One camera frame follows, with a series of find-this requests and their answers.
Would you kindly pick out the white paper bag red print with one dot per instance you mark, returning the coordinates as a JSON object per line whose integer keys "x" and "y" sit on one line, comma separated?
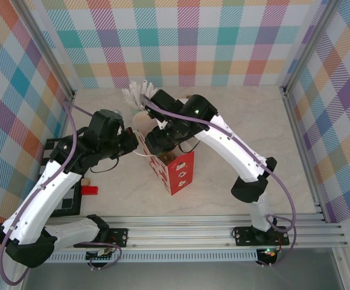
{"x": 181, "y": 175}

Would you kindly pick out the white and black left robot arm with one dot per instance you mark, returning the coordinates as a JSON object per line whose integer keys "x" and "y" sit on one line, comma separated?
{"x": 42, "y": 193}

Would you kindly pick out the small wooden block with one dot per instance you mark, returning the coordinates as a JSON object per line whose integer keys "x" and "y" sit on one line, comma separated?
{"x": 85, "y": 182}

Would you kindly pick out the red toy block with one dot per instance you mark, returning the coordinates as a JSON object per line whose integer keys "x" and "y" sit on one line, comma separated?
{"x": 90, "y": 190}

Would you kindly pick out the black and grey chessboard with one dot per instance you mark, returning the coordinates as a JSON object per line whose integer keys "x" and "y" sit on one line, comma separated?
{"x": 69, "y": 199}

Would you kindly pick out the small circuit board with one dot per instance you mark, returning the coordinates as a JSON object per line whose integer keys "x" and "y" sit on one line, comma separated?
{"x": 101, "y": 255}
{"x": 268, "y": 253}

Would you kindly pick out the white robot mount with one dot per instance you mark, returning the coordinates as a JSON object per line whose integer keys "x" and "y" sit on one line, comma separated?
{"x": 163, "y": 124}

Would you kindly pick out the aluminium side rail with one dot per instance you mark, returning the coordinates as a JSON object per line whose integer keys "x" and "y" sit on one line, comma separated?
{"x": 303, "y": 151}
{"x": 63, "y": 127}

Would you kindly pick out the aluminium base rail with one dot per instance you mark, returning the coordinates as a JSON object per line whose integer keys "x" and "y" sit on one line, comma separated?
{"x": 178, "y": 232}

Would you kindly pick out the aluminium corner post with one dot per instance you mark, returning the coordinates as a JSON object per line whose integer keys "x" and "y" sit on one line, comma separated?
{"x": 46, "y": 45}
{"x": 308, "y": 45}

